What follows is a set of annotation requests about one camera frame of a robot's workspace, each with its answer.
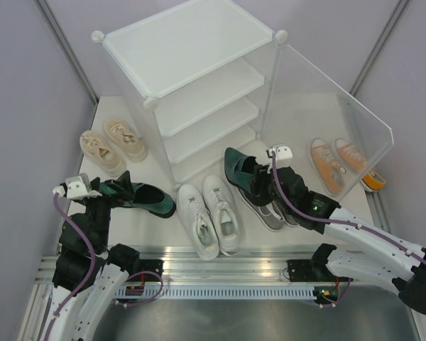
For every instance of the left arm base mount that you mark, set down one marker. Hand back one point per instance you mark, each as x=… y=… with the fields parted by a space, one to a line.
x=147 y=272

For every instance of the white sneaker left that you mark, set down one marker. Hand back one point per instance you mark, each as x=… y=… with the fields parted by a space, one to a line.
x=197 y=222

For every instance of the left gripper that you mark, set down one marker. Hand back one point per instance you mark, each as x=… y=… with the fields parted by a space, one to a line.
x=126 y=191

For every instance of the beige sneaker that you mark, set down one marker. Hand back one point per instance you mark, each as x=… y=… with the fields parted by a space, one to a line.
x=97 y=149
x=121 y=133

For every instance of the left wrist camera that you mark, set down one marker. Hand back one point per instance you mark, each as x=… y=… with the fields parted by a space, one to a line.
x=76 y=188

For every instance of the translucent cabinet door panel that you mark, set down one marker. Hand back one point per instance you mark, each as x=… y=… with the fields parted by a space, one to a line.
x=305 y=104

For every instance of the grey canvas sneaker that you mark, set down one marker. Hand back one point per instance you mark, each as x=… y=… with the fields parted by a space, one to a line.
x=286 y=213
x=269 y=214

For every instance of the orange canvas sneaker left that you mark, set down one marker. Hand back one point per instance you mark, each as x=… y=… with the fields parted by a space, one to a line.
x=327 y=166

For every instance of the orange canvas sneaker right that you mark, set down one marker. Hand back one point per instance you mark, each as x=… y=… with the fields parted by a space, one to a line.
x=355 y=160

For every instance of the orange canvas sneaker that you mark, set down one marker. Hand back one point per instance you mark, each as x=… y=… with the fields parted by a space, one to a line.
x=327 y=166
x=355 y=160

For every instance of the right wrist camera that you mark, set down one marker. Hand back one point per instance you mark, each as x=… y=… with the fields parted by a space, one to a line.
x=282 y=154

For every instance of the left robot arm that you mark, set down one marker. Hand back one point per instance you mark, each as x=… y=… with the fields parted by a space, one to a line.
x=87 y=273

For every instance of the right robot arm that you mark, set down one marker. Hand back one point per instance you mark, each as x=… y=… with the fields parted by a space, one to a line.
x=386 y=261

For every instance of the green loafer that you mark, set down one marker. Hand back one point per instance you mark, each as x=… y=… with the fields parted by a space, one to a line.
x=142 y=196
x=238 y=169

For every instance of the white plastic shoe cabinet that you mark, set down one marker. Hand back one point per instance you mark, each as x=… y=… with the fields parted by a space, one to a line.
x=196 y=79

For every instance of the white sneaker right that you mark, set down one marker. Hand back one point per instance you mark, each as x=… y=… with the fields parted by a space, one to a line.
x=220 y=203

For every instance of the beige sneaker left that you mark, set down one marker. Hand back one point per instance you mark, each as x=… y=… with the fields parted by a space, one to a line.
x=97 y=149

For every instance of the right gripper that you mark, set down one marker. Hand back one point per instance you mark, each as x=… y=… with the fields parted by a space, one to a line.
x=260 y=174

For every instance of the aluminium frame rail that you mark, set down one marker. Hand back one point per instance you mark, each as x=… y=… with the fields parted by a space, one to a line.
x=254 y=268

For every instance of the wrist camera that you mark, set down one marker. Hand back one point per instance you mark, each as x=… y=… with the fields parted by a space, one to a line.
x=282 y=154
x=76 y=188

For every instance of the white sneaker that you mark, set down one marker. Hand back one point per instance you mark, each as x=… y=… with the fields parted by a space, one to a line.
x=197 y=222
x=220 y=203

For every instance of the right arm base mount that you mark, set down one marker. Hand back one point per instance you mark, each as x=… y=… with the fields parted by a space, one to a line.
x=301 y=270

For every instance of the beige sneaker right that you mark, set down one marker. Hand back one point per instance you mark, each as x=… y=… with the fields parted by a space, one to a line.
x=121 y=133

